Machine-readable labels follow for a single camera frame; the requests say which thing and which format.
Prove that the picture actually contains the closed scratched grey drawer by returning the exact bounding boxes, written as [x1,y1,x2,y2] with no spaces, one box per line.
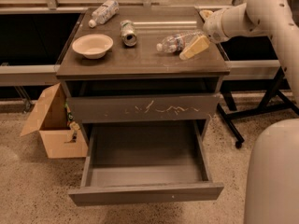
[67,93,220,123]

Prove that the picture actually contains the clear plastic water bottle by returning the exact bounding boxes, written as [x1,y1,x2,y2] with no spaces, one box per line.
[156,30,203,53]

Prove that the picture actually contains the labelled water bottle at back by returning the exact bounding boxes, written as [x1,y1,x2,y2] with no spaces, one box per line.
[88,0,119,28]

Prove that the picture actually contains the grey drawer cabinet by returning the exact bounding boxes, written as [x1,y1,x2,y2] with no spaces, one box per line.
[57,7,229,134]

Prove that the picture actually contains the green aluminium drink can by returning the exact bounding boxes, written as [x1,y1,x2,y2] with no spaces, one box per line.
[121,20,137,47]

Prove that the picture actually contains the open cardboard box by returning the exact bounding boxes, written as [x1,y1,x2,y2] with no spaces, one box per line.
[21,84,88,159]

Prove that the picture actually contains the black table stand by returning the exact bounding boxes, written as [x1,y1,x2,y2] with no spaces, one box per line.
[217,68,299,148]

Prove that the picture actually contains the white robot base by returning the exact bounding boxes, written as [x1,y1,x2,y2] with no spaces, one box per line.
[244,119,299,224]

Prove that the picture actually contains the open grey lower drawer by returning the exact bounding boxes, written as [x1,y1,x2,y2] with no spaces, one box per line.
[69,120,223,206]

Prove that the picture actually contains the items in cardboard box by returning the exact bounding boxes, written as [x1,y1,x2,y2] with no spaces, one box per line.
[64,103,80,143]

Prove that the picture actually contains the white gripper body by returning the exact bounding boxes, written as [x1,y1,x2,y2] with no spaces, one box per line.
[203,8,231,44]

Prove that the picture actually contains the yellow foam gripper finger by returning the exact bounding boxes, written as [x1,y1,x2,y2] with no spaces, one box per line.
[179,35,210,60]
[199,9,213,21]

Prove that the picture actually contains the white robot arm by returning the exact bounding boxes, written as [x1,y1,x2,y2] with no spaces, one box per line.
[179,0,299,104]

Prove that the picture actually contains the beige paper bowl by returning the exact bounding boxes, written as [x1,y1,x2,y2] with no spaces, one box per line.
[72,35,113,59]

